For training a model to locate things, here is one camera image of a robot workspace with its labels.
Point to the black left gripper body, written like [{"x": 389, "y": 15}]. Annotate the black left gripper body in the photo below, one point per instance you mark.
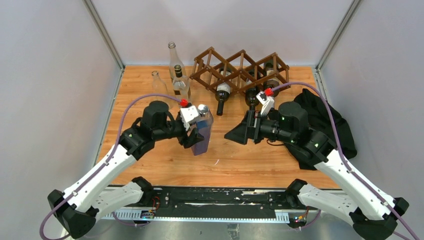
[{"x": 182, "y": 134}]

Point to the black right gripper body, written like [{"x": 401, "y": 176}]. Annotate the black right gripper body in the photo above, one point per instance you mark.
[{"x": 255, "y": 121}]

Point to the blue square bottle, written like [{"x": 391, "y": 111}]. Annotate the blue square bottle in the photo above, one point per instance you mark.
[{"x": 204, "y": 126}]

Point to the clear whisky bottle black label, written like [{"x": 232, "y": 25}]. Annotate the clear whisky bottle black label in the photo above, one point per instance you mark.
[{"x": 181, "y": 84}]

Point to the clear bottle with dark label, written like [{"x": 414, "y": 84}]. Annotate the clear bottle with dark label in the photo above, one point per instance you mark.
[{"x": 174, "y": 60}]

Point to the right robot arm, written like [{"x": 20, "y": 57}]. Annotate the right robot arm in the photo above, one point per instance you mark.
[{"x": 372, "y": 213}]

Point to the dark wine bottle middle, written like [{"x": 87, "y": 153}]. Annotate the dark wine bottle middle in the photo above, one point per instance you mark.
[{"x": 250, "y": 97}]

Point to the dark wine bottle silver neck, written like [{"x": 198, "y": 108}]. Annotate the dark wine bottle silver neck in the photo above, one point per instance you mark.
[{"x": 272, "y": 82}]

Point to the dark wine bottle white label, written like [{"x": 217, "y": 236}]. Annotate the dark wine bottle white label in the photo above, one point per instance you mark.
[{"x": 222, "y": 94}]

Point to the brown wooden wine rack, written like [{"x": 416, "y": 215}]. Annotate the brown wooden wine rack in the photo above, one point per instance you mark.
[{"x": 239, "y": 71}]

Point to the black cloth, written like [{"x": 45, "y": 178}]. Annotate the black cloth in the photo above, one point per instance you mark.
[{"x": 319, "y": 119}]

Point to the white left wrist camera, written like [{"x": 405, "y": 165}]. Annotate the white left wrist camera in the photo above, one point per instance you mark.
[{"x": 189, "y": 116}]

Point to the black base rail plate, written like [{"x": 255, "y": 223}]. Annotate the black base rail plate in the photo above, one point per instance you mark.
[{"x": 233, "y": 204}]

